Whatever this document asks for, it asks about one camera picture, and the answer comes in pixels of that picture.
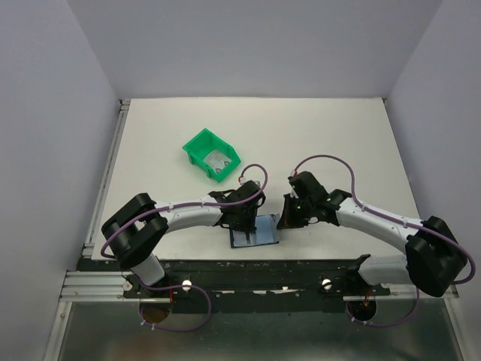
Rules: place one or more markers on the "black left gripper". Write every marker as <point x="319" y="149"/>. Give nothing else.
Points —
<point x="249" y="227"/>

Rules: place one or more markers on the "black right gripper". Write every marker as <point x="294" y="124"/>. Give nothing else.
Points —
<point x="288" y="219"/>

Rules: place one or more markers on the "grey striped credit card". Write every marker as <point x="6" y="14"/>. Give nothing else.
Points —
<point x="244" y="239"/>

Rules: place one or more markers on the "blue leather card holder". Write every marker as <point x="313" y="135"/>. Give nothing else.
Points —
<point x="266" y="232"/>

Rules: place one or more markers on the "green plastic bin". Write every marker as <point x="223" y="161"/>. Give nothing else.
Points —
<point x="201" y="145"/>

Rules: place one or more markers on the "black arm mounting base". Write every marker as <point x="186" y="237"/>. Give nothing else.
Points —
<point x="255" y="286"/>

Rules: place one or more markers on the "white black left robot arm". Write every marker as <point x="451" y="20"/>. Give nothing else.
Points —
<point x="136" y="228"/>

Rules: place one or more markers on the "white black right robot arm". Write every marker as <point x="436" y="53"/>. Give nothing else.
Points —
<point x="428" y="256"/>

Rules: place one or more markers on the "aluminium table edge rail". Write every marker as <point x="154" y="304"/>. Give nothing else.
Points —
<point x="89" y="243"/>

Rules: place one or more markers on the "aluminium front frame rail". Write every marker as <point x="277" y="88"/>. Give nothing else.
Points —
<point x="94" y="320"/>

